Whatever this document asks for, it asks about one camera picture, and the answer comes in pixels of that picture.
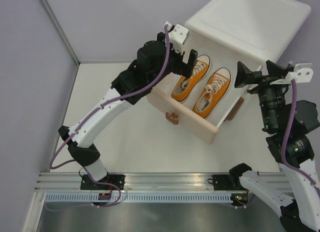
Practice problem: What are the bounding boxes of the white slotted cable duct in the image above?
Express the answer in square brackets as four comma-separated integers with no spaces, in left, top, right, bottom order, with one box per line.
[45,192,233,204]

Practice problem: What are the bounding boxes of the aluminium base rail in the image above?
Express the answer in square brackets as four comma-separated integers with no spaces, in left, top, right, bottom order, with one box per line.
[34,171,293,193]

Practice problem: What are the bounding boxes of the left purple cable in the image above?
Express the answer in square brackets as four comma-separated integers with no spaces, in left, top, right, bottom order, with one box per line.
[49,25,172,170]

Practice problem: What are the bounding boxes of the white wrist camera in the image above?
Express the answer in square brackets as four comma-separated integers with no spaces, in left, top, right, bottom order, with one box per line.
[164,21,190,55]
[270,61,314,85]

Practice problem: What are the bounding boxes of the orange sneaker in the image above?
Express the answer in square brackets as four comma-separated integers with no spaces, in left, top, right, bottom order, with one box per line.
[192,67,232,119]
[171,54,211,103]

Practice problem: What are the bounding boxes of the bear head drawer knob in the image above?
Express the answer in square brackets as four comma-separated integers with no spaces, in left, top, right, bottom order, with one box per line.
[165,112,179,125]

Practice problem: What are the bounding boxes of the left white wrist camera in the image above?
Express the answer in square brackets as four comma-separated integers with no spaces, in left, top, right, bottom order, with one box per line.
[164,21,190,55]

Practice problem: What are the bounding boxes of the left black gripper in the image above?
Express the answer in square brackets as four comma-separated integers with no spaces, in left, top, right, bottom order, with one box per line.
[150,33,199,88]

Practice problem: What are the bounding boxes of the aluminium corner frame post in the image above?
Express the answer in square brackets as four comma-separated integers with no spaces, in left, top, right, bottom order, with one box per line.
[38,0,81,68]

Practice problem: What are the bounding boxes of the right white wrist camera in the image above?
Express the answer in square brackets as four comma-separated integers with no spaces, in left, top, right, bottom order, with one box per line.
[270,61,314,85]

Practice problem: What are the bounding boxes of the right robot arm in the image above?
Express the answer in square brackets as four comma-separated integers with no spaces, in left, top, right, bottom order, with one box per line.
[228,60,320,232]

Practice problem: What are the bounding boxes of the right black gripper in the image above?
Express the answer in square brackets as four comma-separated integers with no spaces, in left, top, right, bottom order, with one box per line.
[234,59,292,130]

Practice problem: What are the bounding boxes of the white shoe cabinet body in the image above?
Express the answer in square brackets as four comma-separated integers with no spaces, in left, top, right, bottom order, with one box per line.
[183,0,312,98]

